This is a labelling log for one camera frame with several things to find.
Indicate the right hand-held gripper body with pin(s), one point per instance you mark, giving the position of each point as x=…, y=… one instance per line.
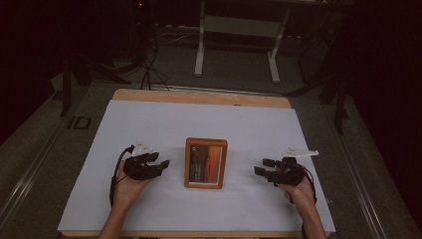
x=290, y=171

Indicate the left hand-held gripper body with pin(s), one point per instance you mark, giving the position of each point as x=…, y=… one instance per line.
x=141, y=167

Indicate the wooden photo frame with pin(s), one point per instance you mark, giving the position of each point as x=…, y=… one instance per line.
x=205, y=163

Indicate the person's left hand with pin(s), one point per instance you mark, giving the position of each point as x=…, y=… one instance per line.
x=127, y=190

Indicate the person's right hand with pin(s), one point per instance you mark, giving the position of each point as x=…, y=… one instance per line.
x=300, y=195

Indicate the white table mat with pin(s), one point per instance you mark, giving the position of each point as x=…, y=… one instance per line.
x=172, y=209

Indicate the wooden table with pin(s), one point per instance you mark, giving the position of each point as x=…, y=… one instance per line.
x=199, y=97

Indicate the black metal stand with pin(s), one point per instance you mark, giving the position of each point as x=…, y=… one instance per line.
x=65, y=86
x=340, y=106

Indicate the metal floor rail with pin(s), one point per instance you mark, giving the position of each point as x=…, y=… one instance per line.
x=360, y=179
x=30, y=186

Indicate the black floor bracket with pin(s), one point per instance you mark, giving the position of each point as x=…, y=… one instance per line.
x=79, y=122

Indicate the white metal desk frame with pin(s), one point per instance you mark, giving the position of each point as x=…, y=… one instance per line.
x=239, y=26

